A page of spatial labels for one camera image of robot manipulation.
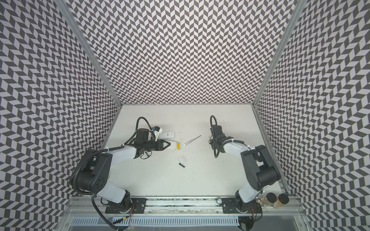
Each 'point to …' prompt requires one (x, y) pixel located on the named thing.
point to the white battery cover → (181, 159)
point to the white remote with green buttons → (168, 134)
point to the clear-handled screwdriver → (185, 144)
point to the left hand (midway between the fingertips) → (169, 144)
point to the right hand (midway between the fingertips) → (218, 144)
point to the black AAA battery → (181, 165)
